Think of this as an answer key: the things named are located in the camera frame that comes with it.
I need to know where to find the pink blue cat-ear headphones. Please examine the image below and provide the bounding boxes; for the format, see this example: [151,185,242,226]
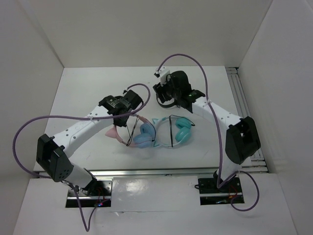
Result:
[105,115,157,148]

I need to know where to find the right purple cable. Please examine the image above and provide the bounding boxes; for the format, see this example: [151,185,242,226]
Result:
[157,53,260,212]

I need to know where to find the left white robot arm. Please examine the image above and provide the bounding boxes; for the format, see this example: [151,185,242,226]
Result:
[36,90,143,195]

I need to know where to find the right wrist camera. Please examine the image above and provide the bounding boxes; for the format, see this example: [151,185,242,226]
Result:
[154,66,170,86]

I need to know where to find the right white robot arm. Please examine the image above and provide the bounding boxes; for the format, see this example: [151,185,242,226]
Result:
[153,69,261,192]

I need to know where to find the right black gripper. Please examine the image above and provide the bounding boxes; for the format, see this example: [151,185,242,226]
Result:
[153,75,180,104]

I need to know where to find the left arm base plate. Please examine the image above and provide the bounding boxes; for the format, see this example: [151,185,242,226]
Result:
[65,178,113,208]

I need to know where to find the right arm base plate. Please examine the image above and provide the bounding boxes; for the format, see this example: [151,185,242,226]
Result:
[194,177,245,205]

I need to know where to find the aluminium side rail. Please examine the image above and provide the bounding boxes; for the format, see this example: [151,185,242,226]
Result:
[225,68,266,166]

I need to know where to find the purple cable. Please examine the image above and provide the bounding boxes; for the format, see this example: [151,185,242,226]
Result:
[157,53,260,212]
[12,84,151,232]

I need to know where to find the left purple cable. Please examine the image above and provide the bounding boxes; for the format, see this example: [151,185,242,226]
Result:
[12,84,151,232]

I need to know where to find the black headphones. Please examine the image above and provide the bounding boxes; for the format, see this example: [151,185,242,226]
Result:
[156,98,180,109]

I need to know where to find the black headphone audio cable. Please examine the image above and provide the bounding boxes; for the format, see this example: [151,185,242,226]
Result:
[124,115,157,147]

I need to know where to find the aluminium table edge rail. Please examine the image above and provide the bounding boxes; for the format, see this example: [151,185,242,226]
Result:
[33,165,268,178]

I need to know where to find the white teal cat-ear headphones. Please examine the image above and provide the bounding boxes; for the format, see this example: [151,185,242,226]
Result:
[152,115,195,148]

